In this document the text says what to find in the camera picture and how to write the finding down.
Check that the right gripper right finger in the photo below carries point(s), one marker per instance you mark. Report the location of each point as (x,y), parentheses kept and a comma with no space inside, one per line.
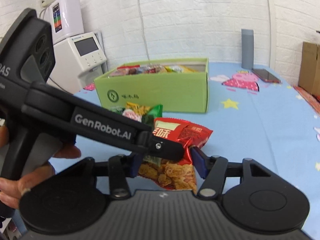
(250,195)

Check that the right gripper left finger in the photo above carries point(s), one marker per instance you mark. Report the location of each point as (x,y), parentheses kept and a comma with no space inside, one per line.
(77,197)

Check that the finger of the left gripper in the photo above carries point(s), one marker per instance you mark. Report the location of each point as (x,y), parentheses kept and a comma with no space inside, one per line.
(164,148)

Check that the dark green candy packet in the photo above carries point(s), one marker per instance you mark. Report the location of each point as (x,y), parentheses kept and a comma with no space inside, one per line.
(153,113)

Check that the red fried snack bag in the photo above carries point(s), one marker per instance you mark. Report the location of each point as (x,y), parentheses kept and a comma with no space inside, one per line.
(175,169)

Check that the red dates snack packet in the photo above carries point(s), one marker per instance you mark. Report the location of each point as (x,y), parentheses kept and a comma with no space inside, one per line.
(127,70)

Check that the white triangular snack packet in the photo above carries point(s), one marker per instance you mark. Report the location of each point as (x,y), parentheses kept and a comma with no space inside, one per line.
(129,113)

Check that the yellow chips bag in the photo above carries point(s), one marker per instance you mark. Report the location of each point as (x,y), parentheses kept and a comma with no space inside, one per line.
(178,68)

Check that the yellow patterned snack packet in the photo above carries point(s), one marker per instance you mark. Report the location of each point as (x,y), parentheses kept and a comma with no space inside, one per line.
(138,109)

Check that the green peas snack packet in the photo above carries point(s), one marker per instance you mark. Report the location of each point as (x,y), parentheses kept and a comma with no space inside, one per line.
(117,109)

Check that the green cardboard box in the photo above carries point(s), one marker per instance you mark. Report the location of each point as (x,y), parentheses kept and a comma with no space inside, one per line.
(177,92)

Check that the white water purifier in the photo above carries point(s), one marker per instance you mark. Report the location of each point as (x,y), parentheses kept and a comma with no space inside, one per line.
(78,61)

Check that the blue cartoon tablecloth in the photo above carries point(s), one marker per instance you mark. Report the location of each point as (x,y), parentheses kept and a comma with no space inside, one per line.
(273,126)

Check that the smartphone red case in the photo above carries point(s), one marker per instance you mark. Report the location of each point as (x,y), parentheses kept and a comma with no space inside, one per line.
(265,75)

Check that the brown cardboard box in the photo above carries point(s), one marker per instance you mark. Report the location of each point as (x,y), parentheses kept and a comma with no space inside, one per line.
(309,77)

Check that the grey cylindrical bottle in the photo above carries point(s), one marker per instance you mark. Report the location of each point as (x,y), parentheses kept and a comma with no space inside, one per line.
(247,48)

